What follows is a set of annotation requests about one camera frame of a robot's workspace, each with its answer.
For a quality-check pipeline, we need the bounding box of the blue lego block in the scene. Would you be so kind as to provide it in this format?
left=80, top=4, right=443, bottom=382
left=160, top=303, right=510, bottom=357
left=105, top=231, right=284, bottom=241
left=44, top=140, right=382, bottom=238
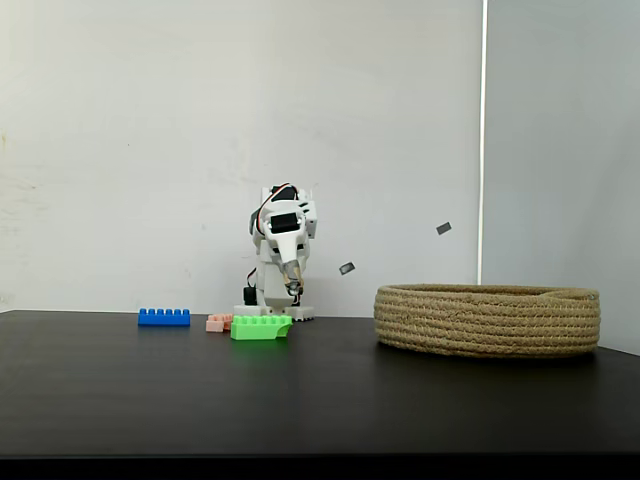
left=137, top=307, right=192, bottom=328

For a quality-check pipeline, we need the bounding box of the red black servo cable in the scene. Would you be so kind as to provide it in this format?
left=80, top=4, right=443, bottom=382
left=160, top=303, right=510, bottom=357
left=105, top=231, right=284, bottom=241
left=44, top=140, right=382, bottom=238
left=253, top=182, right=299, bottom=236

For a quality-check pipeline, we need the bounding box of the woven rope tray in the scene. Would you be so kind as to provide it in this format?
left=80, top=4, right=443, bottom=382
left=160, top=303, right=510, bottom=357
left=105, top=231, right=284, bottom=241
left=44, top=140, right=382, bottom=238
left=373, top=283, right=602, bottom=359

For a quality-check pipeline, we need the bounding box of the green lego block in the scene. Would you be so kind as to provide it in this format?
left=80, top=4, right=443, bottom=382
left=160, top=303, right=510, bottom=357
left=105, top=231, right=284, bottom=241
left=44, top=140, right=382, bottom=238
left=229, top=314, right=294, bottom=343

